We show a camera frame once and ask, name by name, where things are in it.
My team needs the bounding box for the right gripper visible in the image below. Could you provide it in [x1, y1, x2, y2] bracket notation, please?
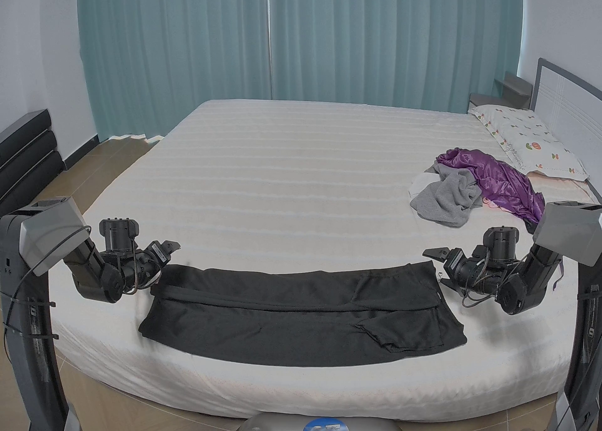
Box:
[422, 247, 476, 292]

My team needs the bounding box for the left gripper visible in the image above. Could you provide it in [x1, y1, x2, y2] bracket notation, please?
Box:
[136, 241, 182, 281]

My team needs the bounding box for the black T-shirt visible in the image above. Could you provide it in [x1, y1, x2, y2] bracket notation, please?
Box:
[139, 260, 467, 368]

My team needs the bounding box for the bed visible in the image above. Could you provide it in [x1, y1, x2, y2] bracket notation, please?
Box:
[47, 57, 602, 420]

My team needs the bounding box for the grey garment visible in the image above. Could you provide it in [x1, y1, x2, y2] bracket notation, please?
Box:
[410, 167, 483, 228]

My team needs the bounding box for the white garment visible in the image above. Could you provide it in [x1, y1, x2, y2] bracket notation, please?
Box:
[407, 171, 440, 199]

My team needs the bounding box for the purple satin garment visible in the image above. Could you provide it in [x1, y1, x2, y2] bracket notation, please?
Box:
[435, 148, 566, 290]

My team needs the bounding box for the white printed pillow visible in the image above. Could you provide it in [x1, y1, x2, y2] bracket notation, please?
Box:
[468, 105, 591, 181]

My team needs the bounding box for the black chest of drawers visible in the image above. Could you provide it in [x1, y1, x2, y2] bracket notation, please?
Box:
[0, 108, 64, 204]

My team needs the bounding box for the grey bedside table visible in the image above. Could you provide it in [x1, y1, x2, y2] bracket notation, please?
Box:
[469, 71, 533, 109]

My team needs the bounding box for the blue-green curtain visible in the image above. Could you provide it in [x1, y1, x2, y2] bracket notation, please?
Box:
[77, 0, 272, 143]
[268, 0, 526, 114]

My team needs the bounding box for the black cable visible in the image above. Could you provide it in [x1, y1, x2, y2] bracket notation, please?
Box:
[2, 224, 93, 340]
[461, 290, 494, 310]

